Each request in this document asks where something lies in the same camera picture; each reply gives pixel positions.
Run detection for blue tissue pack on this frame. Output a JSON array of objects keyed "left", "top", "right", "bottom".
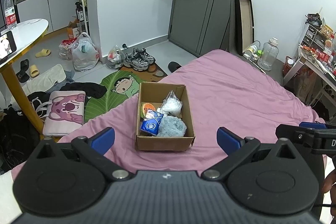
[{"left": 140, "top": 109, "right": 164, "bottom": 136}]

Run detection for grey fluffy plush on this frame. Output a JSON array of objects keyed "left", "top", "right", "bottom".
[{"left": 157, "top": 116, "right": 187, "bottom": 138}]

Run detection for clear bag white stuffing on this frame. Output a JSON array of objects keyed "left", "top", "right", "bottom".
[{"left": 161, "top": 90, "right": 183, "bottom": 117}]

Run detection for pink bear cushion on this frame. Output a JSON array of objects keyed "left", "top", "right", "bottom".
[{"left": 43, "top": 91, "right": 85, "bottom": 136}]

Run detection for black clothes on floor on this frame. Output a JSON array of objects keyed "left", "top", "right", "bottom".
[{"left": 60, "top": 83, "right": 107, "bottom": 103}]

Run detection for burger plush toy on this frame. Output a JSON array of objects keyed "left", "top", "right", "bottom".
[{"left": 140, "top": 102, "right": 156, "bottom": 118}]

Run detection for green cartoon floor mat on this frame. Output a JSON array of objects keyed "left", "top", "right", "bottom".
[{"left": 84, "top": 64, "right": 167, "bottom": 122}]

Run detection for black tote bag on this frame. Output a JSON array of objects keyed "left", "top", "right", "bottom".
[{"left": 27, "top": 92, "right": 51, "bottom": 118}]

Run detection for cardboard box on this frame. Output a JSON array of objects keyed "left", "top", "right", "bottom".
[{"left": 135, "top": 82, "right": 195, "bottom": 152}]

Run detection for cluttered white desk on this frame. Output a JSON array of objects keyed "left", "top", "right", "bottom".
[{"left": 282, "top": 13, "right": 335, "bottom": 106}]

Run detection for clear plastic jug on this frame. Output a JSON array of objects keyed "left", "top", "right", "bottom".
[{"left": 257, "top": 38, "right": 279, "bottom": 71}]

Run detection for white towel on floor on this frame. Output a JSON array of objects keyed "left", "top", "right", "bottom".
[{"left": 22, "top": 64, "right": 66, "bottom": 95}]

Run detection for large white plastic bag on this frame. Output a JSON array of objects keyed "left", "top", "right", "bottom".
[{"left": 71, "top": 32, "right": 100, "bottom": 72}]

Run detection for small clear plastic bag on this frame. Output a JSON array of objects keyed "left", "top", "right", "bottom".
[{"left": 106, "top": 46, "right": 125, "bottom": 69}]

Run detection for yellow slipper near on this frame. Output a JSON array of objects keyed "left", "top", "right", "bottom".
[{"left": 30, "top": 64, "right": 39, "bottom": 78}]

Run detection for black slipper by bed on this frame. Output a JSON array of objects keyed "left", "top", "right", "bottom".
[{"left": 168, "top": 61, "right": 182, "bottom": 73}]

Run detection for grey sneaker right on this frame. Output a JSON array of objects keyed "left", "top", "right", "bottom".
[{"left": 133, "top": 48, "right": 155, "bottom": 65}]

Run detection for leaning framed board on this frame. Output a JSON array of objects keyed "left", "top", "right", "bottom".
[{"left": 229, "top": 0, "right": 255, "bottom": 56}]

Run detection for round white table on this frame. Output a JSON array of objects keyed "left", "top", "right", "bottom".
[{"left": 0, "top": 18, "right": 50, "bottom": 140}]

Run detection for phone on table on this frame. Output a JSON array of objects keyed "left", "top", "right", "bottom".
[{"left": 0, "top": 31, "right": 17, "bottom": 60}]

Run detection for grey door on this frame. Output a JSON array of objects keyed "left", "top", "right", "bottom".
[{"left": 168, "top": 0, "right": 231, "bottom": 56}]

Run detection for black spray bottle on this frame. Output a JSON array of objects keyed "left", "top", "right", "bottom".
[{"left": 75, "top": 2, "right": 84, "bottom": 22}]

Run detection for white cabinet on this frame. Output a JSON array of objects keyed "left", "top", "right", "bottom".
[{"left": 17, "top": 0, "right": 78, "bottom": 33}]

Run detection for red label water bottle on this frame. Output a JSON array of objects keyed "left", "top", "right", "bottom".
[{"left": 4, "top": 0, "right": 17, "bottom": 30}]

